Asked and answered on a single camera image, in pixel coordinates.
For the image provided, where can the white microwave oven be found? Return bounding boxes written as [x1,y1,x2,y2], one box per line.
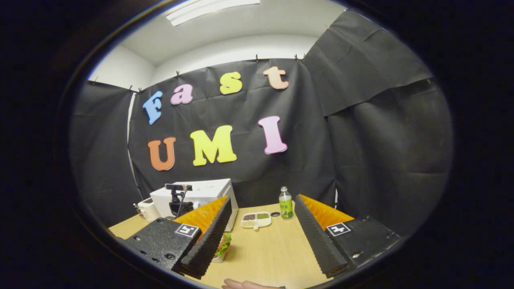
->
[150,179,239,232]

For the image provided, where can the black backdrop cloth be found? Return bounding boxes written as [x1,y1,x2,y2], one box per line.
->
[68,10,454,237]

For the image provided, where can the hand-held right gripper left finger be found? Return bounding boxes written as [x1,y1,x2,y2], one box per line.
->
[122,195,233,280]

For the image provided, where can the white toaster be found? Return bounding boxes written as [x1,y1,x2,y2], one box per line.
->
[137,197,161,223]

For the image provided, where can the green drink bottle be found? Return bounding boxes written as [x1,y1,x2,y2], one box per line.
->
[279,186,294,220]

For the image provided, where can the sandwich with lettuce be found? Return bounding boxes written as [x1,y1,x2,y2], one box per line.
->
[216,233,232,257]

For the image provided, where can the white divided grain dish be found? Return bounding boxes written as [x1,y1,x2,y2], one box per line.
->
[241,212,272,230]

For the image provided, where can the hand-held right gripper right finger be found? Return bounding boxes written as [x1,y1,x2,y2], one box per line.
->
[294,195,403,279]

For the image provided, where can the large ceiling light panel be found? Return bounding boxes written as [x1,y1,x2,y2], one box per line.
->
[166,0,261,27]

